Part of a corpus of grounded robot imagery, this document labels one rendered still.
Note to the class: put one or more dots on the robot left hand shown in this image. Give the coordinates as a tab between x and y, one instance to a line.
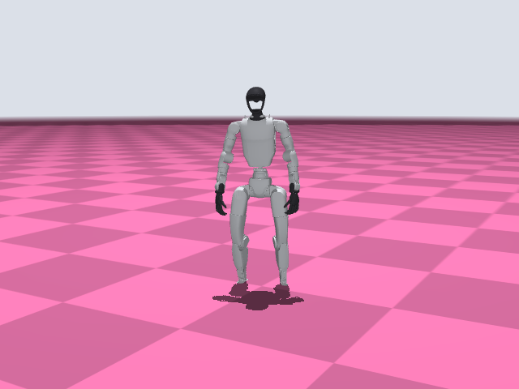
293	201

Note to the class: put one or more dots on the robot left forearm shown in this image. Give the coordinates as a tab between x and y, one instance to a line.
293	170

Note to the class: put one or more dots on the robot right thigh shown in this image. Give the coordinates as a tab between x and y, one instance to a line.
237	217

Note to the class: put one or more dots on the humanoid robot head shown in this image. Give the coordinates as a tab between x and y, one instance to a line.
256	94

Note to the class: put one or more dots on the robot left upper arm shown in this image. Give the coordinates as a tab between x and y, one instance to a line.
286	138

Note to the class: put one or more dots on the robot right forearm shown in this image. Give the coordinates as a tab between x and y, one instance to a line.
222	171

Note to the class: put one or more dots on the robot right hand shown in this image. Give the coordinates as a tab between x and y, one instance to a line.
219	202

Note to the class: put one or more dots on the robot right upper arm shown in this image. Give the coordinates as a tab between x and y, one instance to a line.
229	142

